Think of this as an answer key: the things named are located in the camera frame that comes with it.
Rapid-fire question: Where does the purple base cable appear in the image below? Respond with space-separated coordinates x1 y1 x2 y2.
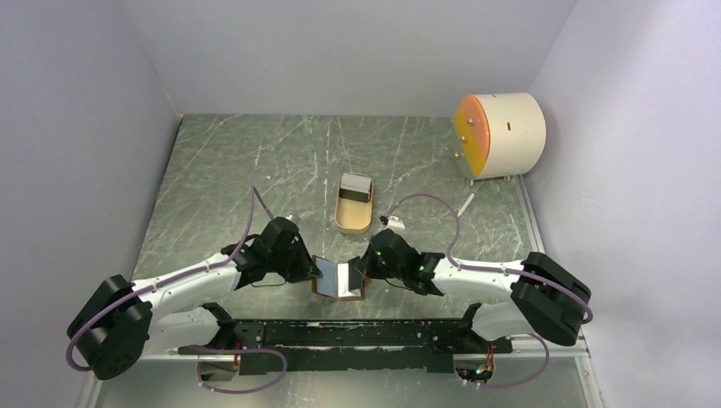
462 333 551 391
185 345 289 395

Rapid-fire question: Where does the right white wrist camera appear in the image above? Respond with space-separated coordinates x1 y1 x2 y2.
379 215 406 233

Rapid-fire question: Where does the brown leather card holder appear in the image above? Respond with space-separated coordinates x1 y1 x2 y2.
311 256 366 301

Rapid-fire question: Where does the white pen on table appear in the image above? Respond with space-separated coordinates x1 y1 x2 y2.
457 192 476 218

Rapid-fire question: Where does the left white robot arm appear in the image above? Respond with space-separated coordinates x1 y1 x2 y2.
65 217 323 380

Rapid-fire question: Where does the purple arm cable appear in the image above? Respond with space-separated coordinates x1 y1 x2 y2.
389 192 593 326
65 184 277 373

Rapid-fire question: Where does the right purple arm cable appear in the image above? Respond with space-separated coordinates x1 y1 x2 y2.
389 192 593 326

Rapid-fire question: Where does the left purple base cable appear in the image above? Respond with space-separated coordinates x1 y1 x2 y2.
185 345 289 395

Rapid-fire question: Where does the black card divider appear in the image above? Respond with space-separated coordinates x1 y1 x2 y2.
338 189 372 203

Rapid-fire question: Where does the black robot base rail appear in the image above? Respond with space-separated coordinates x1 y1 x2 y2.
199 303 513 381

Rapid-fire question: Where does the beige oval card tray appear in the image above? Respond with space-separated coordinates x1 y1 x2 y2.
334 179 374 235

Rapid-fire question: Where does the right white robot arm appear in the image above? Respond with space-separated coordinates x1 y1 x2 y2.
349 229 592 352

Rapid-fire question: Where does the stack of white cards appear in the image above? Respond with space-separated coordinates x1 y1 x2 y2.
339 173 372 193

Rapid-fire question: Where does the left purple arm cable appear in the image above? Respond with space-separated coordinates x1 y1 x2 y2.
65 184 277 373

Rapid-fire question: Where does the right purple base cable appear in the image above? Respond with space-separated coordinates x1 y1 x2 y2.
462 333 551 391

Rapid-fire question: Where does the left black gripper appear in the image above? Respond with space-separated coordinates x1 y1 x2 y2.
269 235 323 283

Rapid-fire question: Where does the cream cylindrical cabinet orange door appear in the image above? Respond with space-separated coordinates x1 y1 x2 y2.
451 93 547 183

